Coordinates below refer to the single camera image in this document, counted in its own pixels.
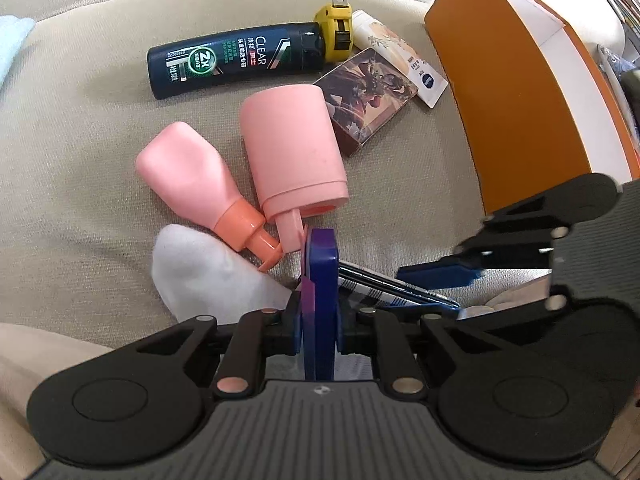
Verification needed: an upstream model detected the small pink orange-capped bottle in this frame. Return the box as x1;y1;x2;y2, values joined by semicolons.
135;121;286;272

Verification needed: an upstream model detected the blue case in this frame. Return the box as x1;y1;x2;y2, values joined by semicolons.
299;227;342;382

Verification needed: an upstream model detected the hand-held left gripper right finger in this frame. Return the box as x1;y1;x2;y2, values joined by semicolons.
336;305;507;401

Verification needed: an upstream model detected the orange cardboard box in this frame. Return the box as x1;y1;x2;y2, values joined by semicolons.
424;0;640;215

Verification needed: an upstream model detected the light blue cloth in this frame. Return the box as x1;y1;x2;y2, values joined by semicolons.
0;14;36;86

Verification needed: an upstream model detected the illustrated card box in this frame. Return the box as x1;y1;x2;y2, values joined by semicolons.
313;47;420;157

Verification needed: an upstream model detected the beige sofa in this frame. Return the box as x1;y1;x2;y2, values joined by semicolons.
0;0;640;480

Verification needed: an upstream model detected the plaid pouch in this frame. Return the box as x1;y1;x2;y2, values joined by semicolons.
337;260;461;319

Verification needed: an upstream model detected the yellow tape measure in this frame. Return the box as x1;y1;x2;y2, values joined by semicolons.
314;0;357;63

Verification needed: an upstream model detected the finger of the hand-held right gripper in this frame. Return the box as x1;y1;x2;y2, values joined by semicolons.
397;186;577;289
482;284;640;348

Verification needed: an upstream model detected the pink cup with lid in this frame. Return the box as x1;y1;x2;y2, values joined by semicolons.
238;85;349;257

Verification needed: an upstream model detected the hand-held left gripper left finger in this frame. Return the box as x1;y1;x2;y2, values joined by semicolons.
135;290;307;401

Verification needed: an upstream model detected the row of books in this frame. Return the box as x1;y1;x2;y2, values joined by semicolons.
600;0;640;28

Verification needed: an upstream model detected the dark green shampoo bottle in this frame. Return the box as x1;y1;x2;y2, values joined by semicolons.
146;22;327;101

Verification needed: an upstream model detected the white cream tube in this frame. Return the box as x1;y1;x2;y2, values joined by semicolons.
352;9;449;109

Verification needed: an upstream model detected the white sock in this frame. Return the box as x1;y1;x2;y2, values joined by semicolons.
151;224;296;326

